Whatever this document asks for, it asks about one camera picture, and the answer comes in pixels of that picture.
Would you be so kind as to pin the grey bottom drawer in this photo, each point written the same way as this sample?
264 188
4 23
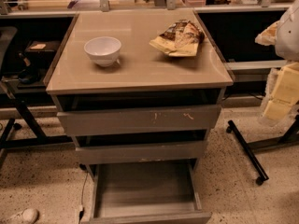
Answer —
154 192

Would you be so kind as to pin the grey drawer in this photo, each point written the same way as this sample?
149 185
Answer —
154 192
142 152
140 120

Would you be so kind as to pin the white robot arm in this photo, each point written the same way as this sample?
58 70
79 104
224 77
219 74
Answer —
282 86

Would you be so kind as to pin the grey drawer cabinet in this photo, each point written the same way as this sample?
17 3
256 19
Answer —
141 77

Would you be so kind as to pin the grey top drawer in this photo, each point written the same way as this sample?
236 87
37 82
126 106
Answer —
140 120

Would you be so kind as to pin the grey middle drawer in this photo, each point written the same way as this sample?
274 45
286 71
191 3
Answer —
142 152

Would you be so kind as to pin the white bowl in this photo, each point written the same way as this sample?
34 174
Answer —
103 50

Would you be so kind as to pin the yellow chip bag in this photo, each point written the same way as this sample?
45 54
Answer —
181 39

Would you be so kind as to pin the black box with note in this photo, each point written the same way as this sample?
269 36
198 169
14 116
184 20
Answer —
42 49

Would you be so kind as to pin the black wheeled stand right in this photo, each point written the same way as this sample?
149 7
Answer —
288 139

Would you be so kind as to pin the grey office chair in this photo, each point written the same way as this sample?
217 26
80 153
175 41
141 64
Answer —
7 34

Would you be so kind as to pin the white sneaker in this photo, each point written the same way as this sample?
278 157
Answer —
26 216

